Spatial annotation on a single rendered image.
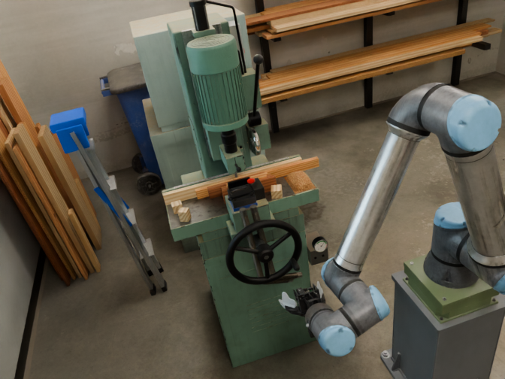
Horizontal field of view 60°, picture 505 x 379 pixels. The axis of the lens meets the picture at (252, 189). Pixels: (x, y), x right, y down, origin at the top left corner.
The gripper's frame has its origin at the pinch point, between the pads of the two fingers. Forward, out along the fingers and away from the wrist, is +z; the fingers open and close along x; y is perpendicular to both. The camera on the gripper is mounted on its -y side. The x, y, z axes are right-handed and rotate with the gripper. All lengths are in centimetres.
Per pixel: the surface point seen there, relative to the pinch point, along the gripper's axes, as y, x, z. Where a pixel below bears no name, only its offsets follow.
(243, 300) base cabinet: -15.6, 16.7, 40.7
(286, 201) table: 27.0, -8.6, 25.4
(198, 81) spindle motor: 79, 14, 19
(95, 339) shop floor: -40, 97, 99
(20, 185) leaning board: 50, 116, 127
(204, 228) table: 25.0, 25.5, 26.2
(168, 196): 38, 36, 40
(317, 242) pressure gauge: 6.4, -17.6, 26.0
